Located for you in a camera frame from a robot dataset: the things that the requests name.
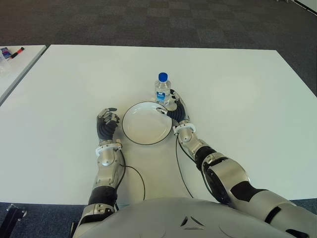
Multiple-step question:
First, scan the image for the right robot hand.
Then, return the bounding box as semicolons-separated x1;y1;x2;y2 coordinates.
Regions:
156;89;190;123

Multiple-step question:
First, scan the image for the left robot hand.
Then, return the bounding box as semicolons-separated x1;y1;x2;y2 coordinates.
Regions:
96;107;121;142

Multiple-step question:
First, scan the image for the clear water bottle blue cap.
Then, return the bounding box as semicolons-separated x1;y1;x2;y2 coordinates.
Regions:
154;72;171;105

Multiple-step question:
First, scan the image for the white plate black rim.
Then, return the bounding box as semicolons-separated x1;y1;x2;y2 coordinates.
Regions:
121;101;173;146

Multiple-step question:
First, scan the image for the white side table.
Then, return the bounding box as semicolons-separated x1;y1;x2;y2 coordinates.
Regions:
0;45;47;106

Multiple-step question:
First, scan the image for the grey robot torso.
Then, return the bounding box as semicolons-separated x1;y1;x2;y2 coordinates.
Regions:
74;197;310;238

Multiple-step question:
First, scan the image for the red black marker pen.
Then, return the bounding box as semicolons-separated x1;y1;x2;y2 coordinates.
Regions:
9;46;25;59

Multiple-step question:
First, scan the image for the clear plastic bag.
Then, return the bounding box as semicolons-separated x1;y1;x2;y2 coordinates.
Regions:
0;58;12;77

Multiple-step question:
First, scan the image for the blue packet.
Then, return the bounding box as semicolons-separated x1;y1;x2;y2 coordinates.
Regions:
0;47;12;60

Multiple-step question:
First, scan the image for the black wheeled base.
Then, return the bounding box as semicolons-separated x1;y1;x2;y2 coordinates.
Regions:
6;203;27;238

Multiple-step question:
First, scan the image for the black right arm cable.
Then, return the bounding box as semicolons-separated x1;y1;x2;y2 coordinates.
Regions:
175;137;195;199

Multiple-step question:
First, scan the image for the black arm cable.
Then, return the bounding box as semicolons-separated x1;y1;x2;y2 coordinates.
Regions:
175;137;195;199
115;148;146;206

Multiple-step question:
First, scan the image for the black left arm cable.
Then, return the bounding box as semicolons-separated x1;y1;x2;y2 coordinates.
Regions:
115;148;146;206

